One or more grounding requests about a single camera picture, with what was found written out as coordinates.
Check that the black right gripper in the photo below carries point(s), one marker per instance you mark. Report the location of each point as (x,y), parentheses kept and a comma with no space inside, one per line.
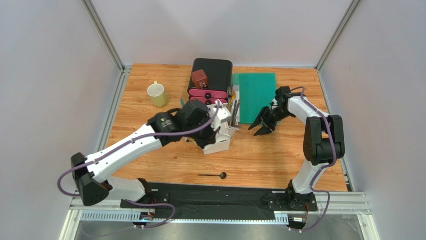
(274,113)

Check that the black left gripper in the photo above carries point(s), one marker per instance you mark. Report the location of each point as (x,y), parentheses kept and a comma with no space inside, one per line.
(213,129)

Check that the teal plastic knife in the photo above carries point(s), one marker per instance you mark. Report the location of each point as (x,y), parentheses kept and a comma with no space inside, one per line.
(182,101)

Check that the large silver fork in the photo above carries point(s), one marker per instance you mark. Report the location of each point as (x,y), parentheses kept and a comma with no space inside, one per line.
(230,94)

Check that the white perforated utensil caddy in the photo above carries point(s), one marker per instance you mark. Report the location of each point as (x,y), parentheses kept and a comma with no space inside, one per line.
(223,136)

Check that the black and pink drawer box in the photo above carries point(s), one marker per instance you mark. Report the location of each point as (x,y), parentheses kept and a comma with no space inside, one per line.
(220,78)

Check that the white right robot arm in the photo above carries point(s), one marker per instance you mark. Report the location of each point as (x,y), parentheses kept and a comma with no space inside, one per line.
(323,144)

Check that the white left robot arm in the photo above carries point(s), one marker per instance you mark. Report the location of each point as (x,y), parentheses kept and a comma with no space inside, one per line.
(93,174)

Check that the teal cutting mat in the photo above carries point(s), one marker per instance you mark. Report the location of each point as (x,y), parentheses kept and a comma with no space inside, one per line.
(256,90)

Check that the brown relay block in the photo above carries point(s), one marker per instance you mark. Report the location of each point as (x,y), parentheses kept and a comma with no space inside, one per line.
(199,79)

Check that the yellow-green mug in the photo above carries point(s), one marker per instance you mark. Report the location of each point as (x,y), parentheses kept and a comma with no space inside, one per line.
(157,94)

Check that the black small spoon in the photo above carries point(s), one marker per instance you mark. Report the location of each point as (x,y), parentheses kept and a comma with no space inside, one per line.
(222,175)

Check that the black mounting rail base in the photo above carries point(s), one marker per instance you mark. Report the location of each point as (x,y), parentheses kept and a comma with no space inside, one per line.
(203,202)

